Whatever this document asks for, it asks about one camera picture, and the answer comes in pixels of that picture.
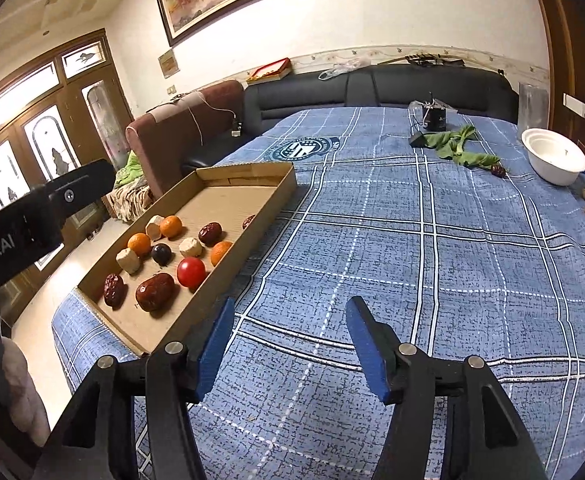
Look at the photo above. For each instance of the large orange tangerine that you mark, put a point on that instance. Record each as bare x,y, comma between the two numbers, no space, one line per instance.
140,243

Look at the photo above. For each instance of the white plastic bowl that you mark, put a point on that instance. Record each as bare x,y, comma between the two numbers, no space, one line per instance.
553,156

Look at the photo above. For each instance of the brown armchair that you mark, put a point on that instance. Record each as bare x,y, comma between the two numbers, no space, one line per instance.
165,136

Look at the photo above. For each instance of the beige fruit piece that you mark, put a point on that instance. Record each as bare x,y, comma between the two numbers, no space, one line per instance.
153,227
190,247

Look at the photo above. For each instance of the dark plum fruit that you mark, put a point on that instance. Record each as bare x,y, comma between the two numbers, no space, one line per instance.
162,254

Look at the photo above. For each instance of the dark date near vegetable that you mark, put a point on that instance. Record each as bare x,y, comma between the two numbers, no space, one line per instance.
498,171

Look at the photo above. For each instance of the white gloved left hand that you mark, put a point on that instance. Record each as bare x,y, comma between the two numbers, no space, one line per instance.
18,394

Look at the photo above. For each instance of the small orange tangerine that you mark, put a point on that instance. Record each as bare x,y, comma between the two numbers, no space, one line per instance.
218,251

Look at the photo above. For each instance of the blue plaid tablecloth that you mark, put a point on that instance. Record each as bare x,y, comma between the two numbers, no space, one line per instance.
455,260

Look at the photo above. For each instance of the dark red date upper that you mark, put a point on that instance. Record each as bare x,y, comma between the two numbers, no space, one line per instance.
210,234

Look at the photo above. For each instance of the small black box device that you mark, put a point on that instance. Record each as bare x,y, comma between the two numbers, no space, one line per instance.
434,116

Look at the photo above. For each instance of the red tomato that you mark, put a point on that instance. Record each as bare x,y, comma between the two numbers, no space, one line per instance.
191,272

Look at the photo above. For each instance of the large red jujube date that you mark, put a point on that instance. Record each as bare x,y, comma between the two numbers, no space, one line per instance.
153,294

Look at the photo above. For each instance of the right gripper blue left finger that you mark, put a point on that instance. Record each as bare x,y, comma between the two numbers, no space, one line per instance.
206,350

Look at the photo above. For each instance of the dark red date left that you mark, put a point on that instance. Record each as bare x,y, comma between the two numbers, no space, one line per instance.
114,290

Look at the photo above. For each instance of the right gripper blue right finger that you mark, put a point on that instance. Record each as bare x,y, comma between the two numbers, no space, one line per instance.
376,346

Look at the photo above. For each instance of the clear plastic container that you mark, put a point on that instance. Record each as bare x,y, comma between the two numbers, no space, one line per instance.
533,107

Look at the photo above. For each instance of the beige fruit piece upper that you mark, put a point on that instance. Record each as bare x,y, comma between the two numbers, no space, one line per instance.
153,227

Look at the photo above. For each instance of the cardboard tray box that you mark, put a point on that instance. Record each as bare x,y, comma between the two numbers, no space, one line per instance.
226,194

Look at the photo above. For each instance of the green leafy vegetable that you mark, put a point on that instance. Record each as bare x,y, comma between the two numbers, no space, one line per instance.
451,145

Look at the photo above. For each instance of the dark red date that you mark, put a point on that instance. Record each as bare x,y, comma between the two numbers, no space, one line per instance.
114,290
210,234

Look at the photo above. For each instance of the red book on sofa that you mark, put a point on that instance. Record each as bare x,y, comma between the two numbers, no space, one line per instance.
271,72

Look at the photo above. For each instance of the black leather sofa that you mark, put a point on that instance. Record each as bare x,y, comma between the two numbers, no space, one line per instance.
469,90

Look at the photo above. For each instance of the black wedge object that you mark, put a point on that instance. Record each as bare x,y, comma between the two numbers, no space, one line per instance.
418,140

